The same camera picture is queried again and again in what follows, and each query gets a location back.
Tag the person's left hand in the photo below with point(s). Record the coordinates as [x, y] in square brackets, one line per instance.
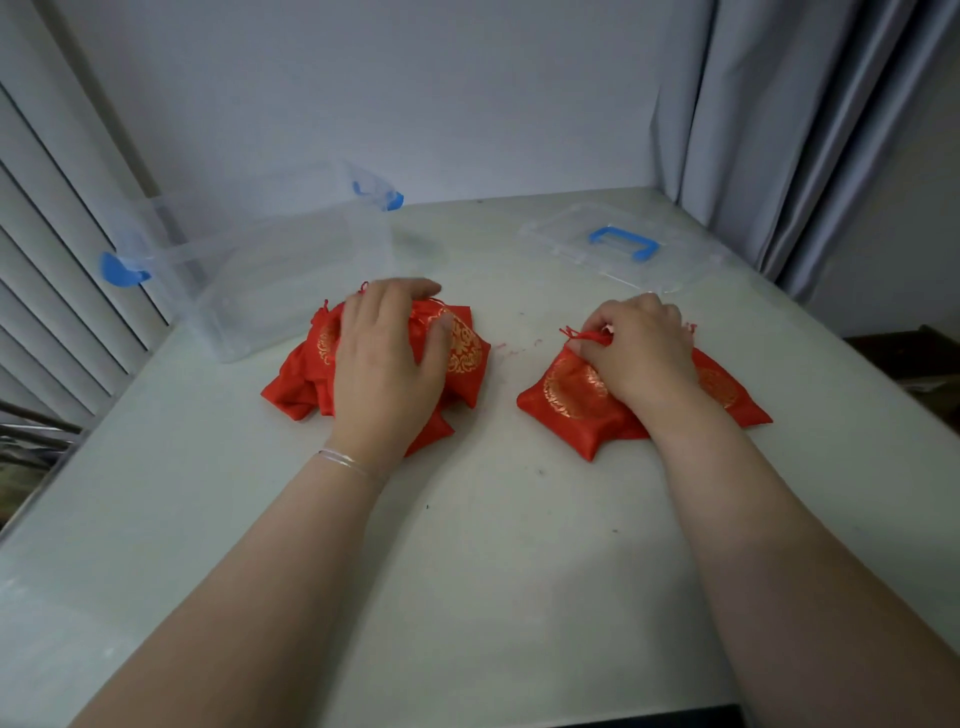
[379, 382]

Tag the person's right hand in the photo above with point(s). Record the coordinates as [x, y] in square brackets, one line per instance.
[649, 360]

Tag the person's right thumb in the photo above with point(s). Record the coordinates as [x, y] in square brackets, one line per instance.
[592, 341]

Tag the person's left little finger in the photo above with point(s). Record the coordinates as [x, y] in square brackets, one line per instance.
[341, 326]

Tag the person's left middle finger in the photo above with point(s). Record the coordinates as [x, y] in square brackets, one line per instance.
[379, 304]

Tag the person's left thumb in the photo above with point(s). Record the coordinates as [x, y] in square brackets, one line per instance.
[444, 341]

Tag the person's left forearm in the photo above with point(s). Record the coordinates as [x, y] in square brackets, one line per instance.
[247, 600]

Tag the person's right forearm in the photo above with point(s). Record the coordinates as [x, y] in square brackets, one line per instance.
[795, 585]

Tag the clear storage box blue latches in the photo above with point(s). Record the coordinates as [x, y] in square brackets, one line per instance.
[262, 277]

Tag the grey curtain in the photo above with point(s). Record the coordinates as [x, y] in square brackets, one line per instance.
[780, 127]

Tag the white window blind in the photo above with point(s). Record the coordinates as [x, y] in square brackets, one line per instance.
[60, 262]

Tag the dark wooden furniture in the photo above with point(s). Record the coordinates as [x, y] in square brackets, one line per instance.
[911, 367]

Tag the metal rack bars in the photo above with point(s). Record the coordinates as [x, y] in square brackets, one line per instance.
[34, 442]

